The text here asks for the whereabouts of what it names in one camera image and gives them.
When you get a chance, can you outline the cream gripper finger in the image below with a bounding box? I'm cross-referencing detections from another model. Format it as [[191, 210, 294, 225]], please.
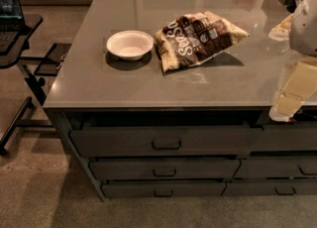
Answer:
[[269, 57, 317, 122], [268, 14, 292, 42]]

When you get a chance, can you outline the grey drawer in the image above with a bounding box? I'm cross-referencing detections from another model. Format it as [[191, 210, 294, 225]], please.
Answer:
[[101, 180, 226, 198], [235, 159, 317, 179], [89, 158, 240, 180], [69, 124, 263, 157], [252, 121, 317, 152], [223, 180, 317, 196]]

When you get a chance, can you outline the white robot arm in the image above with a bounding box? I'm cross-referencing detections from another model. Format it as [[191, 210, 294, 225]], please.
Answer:
[[268, 0, 317, 122]]

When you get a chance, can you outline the brown and cream chip bag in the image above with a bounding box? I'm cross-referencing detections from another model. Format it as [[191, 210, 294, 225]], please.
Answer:
[[155, 11, 249, 72]]

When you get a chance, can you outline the white paper bowl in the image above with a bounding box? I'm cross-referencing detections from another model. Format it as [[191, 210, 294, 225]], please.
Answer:
[[106, 31, 154, 60]]

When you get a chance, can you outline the black laptop stand table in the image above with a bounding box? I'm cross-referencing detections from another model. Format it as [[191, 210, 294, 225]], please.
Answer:
[[0, 14, 71, 157]]

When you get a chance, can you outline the black laptop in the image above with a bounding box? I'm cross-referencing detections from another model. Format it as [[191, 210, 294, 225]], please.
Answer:
[[0, 0, 25, 55]]

